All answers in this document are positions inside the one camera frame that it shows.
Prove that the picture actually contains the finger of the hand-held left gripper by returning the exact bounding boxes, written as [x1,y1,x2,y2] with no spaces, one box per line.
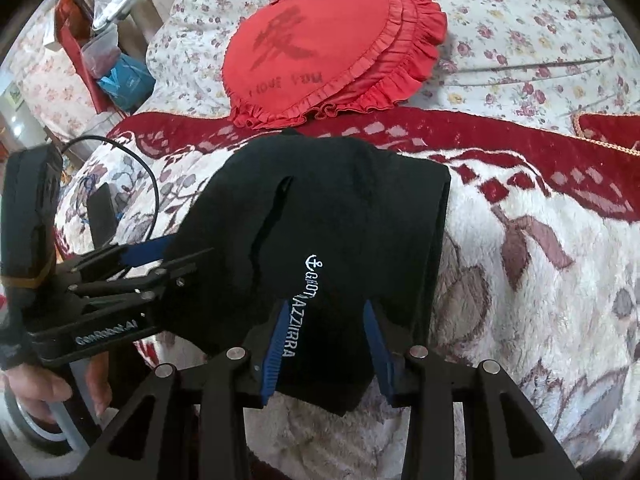
[67,247,217,311]
[62,234,176,273]

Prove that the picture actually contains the clear plastic bag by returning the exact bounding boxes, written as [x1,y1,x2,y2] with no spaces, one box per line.
[91,0,152,31]

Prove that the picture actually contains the person's left hand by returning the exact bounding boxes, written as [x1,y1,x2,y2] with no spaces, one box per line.
[0,352,113,415]

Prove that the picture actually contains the floral bedsheet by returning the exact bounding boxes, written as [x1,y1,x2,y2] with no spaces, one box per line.
[145,0,640,133]

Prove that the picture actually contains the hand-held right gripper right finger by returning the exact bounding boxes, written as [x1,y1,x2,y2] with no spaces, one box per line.
[361,300,583,480]

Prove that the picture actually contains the grey wheel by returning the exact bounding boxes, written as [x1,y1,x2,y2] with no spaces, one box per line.
[0,385,96,457]

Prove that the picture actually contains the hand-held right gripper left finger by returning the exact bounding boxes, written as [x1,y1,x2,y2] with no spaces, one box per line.
[70,300,296,480]

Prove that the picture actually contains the black pants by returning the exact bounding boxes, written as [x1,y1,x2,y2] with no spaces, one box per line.
[145,129,452,416]

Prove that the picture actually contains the black cable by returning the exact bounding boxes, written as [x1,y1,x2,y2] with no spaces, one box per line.
[60,135,161,241]

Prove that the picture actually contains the red and white fleece blanket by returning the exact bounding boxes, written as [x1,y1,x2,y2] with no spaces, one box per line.
[52,107,640,480]

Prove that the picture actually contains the floral quilt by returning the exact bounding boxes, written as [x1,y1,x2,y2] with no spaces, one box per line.
[14,10,101,141]

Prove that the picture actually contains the blue plastic bag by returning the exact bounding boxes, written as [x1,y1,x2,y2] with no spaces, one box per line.
[96,54,157,112]

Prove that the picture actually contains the red heart-shaped ruffled pillow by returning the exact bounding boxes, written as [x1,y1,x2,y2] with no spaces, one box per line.
[221,0,448,131]

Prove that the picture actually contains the red chair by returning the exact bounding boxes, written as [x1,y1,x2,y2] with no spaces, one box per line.
[54,0,108,116]

